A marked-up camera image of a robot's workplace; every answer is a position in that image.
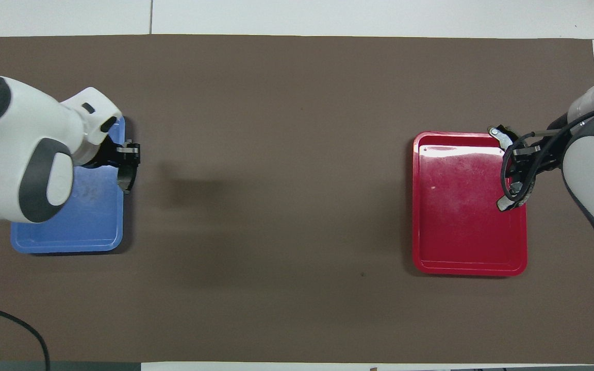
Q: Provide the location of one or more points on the blue plastic tray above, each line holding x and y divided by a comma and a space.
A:
96, 221

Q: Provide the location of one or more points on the brake pad with metal clips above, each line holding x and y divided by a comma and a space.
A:
504, 205

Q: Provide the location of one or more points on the red plastic tray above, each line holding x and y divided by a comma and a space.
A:
462, 216

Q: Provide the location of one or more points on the brown table mat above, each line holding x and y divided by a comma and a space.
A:
286, 180

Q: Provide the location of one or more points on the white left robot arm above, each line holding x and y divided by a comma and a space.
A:
13, 134

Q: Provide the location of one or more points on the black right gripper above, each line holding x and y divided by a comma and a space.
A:
549, 154

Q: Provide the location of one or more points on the plain dark brake pad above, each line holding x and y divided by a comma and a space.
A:
133, 175

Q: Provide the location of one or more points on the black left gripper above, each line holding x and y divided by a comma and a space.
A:
106, 154

